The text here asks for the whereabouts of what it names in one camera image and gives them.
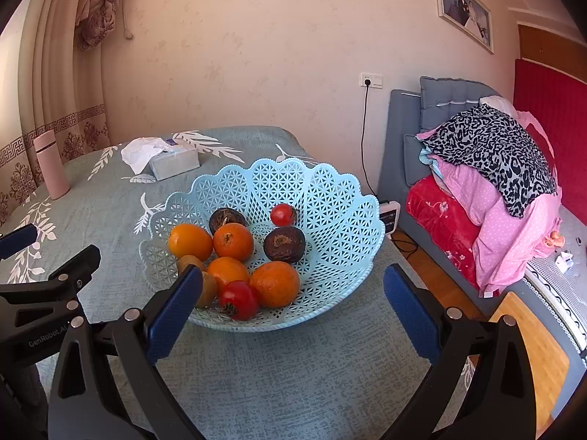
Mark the red padded wall panel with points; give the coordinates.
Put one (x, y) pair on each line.
(550, 96)

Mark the light blue lattice basket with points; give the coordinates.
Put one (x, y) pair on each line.
(330, 238)

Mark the leaf print tablecloth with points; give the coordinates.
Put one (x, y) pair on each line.
(275, 376)

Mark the framed wall picture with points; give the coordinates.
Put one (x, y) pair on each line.
(463, 9)

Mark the small pink toy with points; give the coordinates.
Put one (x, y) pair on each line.
(552, 238)

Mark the yellow-brown kiwi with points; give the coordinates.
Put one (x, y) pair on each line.
(190, 263)
(208, 288)

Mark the pink blanket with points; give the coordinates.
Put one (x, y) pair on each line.
(504, 238)

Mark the grey upholstered bed frame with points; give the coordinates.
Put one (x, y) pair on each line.
(396, 146)

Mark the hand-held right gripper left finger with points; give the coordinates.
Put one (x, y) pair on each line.
(176, 311)

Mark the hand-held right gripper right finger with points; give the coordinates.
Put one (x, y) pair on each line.
(410, 316)

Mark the wooden cabinet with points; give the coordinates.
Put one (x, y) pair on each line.
(550, 41)

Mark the leopard print cloth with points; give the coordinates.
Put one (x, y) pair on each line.
(495, 151)

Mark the red tomato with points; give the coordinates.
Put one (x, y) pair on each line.
(283, 214)
(238, 300)

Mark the white pillow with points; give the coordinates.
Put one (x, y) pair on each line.
(497, 103)

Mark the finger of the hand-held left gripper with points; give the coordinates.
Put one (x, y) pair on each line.
(18, 240)
(69, 272)

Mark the curtain tieback tassel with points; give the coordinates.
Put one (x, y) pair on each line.
(98, 13)

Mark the patterned beige curtain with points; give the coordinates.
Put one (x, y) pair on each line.
(59, 78)

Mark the grey patterned mat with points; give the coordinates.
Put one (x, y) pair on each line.
(564, 293)

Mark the dark wrinkled passion fruit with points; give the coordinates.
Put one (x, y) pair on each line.
(284, 243)
(227, 220)

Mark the orange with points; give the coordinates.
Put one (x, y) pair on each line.
(190, 241)
(233, 240)
(274, 284)
(228, 272)

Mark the small white item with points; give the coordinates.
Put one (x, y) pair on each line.
(565, 259)

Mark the white wall socket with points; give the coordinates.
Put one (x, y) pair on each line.
(370, 81)

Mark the white electronic device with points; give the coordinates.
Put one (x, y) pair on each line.
(390, 215)

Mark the grey cushion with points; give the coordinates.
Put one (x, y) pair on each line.
(454, 91)

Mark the red blanket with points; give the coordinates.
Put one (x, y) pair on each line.
(440, 220)

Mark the pink insulated bottle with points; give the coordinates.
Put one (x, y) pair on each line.
(50, 165)

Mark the tissue box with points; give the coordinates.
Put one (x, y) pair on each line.
(176, 165)

